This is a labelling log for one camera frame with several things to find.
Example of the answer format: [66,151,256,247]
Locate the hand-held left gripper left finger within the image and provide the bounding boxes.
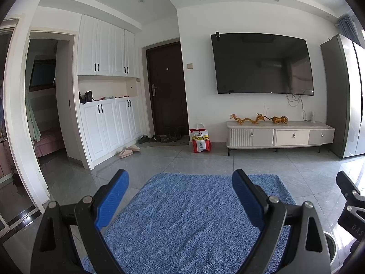
[38,169,129,274]

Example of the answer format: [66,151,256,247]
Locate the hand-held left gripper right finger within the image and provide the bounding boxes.
[232,169,331,274]

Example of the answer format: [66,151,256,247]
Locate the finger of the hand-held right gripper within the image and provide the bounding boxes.
[336,171,365,244]

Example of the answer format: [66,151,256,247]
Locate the white trash bin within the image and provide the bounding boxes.
[323,231,340,266]

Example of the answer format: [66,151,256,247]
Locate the white television stand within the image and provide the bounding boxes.
[226,121,335,156]

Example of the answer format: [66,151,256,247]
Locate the blue shaggy rug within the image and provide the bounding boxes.
[81,173,297,274]

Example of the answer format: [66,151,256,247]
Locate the white floor cabinet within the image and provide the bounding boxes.
[78,95,144,170]

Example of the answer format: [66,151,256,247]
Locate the red white paper bag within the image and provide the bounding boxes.
[190,123,212,153]

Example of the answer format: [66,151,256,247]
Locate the row of dark shoes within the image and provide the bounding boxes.
[138,133,183,144]

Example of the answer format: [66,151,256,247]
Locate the pink bed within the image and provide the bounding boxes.
[34,131,66,157]

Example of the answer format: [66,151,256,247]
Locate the grey doormat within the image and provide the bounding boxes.
[148,137,190,147]

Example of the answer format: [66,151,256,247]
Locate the black handbag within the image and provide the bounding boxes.
[79,90,94,105]

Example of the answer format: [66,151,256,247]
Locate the hanging green cloth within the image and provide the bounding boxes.
[26,103,42,142]

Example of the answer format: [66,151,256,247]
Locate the dark brown door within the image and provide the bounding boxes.
[146,41,189,137]

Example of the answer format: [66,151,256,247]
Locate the grey refrigerator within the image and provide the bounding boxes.
[320,34,365,159]

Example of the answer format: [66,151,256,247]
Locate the grey curtain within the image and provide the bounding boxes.
[336,16,360,46]

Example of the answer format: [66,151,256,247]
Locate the television cables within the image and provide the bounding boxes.
[286,94,305,120]

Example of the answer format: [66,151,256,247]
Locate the black wall television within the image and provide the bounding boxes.
[211,33,315,96]

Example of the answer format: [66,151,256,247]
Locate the white wall cabinet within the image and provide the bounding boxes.
[77,14,137,77]

